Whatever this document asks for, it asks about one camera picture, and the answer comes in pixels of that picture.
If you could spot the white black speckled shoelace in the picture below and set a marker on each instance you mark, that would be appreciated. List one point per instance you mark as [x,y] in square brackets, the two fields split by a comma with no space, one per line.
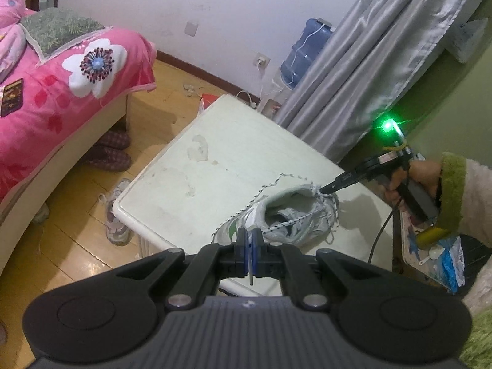
[269,207]

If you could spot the cluttered side table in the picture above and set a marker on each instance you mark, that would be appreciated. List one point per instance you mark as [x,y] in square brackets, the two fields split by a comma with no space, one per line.
[442,265]

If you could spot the white wall socket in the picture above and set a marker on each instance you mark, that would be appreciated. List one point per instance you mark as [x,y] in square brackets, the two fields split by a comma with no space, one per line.
[261,61]

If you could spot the person's right hand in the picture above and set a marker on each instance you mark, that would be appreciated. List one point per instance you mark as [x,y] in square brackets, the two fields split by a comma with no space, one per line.
[427,173]

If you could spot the red gift box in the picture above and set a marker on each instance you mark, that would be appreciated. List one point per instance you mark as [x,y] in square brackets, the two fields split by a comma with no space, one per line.
[206,100]

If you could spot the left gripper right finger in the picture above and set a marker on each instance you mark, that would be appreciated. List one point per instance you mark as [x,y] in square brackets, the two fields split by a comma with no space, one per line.
[291,268]

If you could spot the blue water bottle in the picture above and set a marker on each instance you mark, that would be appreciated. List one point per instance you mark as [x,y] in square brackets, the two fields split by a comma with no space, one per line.
[305,50]

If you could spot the grey curtain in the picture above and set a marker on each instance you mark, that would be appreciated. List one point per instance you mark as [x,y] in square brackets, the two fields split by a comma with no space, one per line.
[376,53]

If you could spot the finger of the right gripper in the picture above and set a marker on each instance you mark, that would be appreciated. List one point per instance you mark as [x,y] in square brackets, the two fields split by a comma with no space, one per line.
[342,181]

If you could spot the white mint sneaker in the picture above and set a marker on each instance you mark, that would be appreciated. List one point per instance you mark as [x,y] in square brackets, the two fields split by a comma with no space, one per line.
[292,215]

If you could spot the white water dispenser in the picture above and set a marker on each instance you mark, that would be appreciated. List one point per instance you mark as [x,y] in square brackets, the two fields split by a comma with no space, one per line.
[274,97]

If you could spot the dark red slippers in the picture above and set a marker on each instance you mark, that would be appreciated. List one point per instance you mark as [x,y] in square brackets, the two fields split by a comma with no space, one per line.
[109,152]

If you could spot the black tracker box green light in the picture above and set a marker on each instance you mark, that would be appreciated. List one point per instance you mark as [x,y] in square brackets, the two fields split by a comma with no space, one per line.
[392,136]

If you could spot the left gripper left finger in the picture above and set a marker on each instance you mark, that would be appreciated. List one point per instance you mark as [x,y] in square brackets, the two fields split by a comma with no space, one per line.
[202,273]

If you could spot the white wall switch plate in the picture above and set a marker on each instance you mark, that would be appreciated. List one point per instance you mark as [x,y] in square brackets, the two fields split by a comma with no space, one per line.
[191,28]

